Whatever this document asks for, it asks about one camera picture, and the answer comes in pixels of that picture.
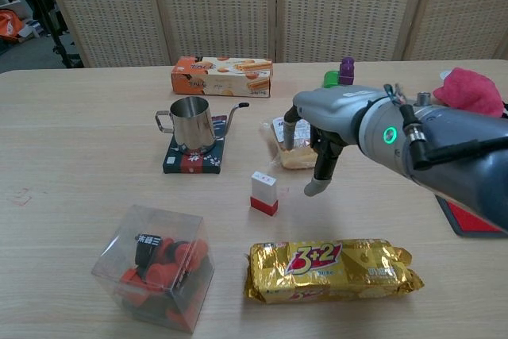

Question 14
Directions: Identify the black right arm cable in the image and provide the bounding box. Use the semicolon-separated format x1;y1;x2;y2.
398;103;479;170

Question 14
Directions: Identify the woven wooden folding screen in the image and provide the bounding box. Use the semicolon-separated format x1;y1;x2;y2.
37;0;508;68

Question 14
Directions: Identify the clear box of orange parts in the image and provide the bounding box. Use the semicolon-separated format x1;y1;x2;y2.
90;204;216;334

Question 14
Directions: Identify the orange bag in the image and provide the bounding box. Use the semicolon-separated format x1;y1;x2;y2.
0;9;25;40

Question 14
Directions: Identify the orange biscuit box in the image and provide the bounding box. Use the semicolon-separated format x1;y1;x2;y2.
170;56;274;98

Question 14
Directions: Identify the small red white block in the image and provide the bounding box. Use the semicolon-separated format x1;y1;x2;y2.
249;171;279;217

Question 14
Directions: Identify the dark patterned box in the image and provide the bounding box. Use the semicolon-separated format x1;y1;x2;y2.
163;115;228;175

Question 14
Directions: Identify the gold biscuit packet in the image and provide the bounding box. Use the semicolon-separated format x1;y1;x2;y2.
243;238;425;304

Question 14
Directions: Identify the red ink pad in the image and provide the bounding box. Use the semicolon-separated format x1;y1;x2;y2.
435;195;507;239

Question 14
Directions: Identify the steel gooseneck pitcher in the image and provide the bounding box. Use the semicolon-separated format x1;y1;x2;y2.
154;97;250;156

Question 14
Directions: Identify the packaged bread slice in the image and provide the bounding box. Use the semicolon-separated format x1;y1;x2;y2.
260;114;319;171

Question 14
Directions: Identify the pink cloth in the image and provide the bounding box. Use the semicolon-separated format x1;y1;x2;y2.
432;67;508;118

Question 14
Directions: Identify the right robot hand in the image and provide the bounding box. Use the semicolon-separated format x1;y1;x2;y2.
282;84;378;197

